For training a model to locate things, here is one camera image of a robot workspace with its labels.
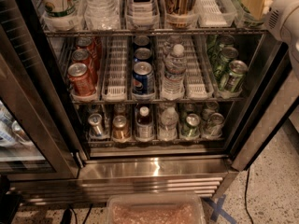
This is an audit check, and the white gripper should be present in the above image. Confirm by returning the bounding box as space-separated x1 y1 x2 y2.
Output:
241 0 299 78

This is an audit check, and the back green can middle shelf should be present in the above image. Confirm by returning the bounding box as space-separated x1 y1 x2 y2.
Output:
207 35 235 64

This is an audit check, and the front green can middle shelf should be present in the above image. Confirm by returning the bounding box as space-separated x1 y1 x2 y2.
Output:
219 60 248 92

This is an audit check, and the steel fridge door right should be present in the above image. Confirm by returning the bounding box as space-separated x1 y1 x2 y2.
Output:
232 70 299 171

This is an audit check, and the front water bottle middle shelf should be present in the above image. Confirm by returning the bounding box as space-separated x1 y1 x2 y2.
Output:
163 44 187 93

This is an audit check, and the back blue pepsi can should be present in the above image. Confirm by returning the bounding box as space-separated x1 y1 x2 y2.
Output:
133 35 150 49

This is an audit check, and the blue pepsi can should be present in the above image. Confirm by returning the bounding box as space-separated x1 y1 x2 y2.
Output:
133 62 154 95
134 48 152 63
133 35 150 49

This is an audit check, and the middle blue pepsi can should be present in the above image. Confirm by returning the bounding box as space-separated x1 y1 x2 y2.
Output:
134 48 152 63

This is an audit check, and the front blue pepsi can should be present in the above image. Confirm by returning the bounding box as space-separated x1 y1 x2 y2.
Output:
133 62 154 95

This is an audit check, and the green can bottom shelf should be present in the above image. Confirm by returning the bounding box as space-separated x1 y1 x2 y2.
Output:
181 113 200 138

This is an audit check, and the clear water bottle top shelf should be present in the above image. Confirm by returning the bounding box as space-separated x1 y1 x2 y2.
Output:
84 0 121 31

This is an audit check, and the water bottle bottom shelf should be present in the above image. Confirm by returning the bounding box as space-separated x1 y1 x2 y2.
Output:
158 107 178 141

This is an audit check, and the stainless steel fridge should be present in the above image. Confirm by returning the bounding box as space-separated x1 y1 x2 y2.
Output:
12 0 291 205

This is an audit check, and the back red soda can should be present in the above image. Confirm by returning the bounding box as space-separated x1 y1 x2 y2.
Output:
76 36 101 70

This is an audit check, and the red soda can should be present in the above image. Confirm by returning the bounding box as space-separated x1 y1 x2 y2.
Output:
76 36 101 70
71 49 97 84
67 63 95 96

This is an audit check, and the middle red soda can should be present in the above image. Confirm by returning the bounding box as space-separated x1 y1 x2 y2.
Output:
71 49 97 84

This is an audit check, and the bronze can bottom shelf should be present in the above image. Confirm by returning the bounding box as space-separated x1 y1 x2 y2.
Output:
112 115 130 140

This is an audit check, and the front red soda can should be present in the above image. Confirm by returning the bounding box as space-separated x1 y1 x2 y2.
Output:
67 63 95 96

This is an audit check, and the silver can bottom shelf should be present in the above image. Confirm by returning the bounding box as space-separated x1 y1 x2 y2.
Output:
88 113 105 136

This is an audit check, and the glass fridge door left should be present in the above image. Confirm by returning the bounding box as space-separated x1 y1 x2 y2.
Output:
0 0 79 180

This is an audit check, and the empty white top tray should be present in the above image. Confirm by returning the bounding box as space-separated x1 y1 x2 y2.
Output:
197 0 236 28

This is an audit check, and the empty white tray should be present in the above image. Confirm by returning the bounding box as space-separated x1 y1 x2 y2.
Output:
183 36 213 100
102 36 128 102
197 0 236 28

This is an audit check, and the empty white tray right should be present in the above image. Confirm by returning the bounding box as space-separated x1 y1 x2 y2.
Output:
183 36 213 100

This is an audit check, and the tea bottle dark label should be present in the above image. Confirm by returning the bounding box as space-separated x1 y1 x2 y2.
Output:
127 0 157 26

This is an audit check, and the empty white tray left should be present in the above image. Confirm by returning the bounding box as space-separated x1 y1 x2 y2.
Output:
102 36 128 102

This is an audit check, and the dark bottle white cap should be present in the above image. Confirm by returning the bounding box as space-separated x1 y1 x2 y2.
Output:
136 106 153 140

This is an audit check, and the blue tape cross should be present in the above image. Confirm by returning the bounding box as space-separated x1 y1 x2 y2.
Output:
204 194 236 224

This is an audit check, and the clear plastic bin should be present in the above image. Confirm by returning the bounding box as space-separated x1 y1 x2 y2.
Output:
107 192 206 224

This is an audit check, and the black cable on floor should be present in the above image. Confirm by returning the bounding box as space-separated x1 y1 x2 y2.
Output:
243 167 255 224

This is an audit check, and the black cable bottom left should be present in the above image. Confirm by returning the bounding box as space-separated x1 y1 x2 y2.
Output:
60 203 93 224

